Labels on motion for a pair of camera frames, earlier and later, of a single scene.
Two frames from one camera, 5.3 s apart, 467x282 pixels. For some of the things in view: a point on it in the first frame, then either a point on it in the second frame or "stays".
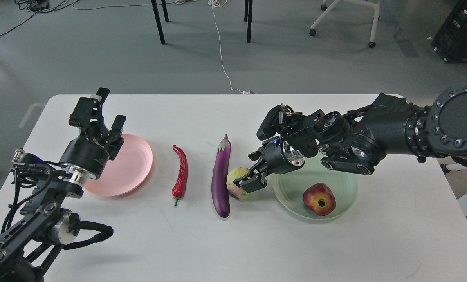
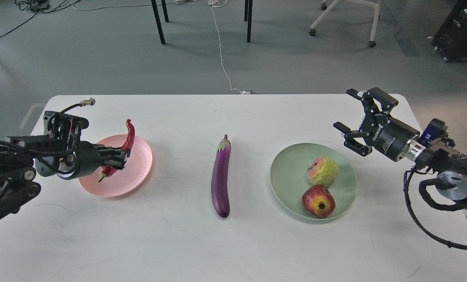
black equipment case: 461,36 stays
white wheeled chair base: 372,44 stays
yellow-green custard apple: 233,188 -> 323,171
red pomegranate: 320,198 stays
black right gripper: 279,157 -> 389,136
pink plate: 129,171 stays
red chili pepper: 179,187 -> 107,170
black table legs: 247,11 stays
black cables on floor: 36,6 stays
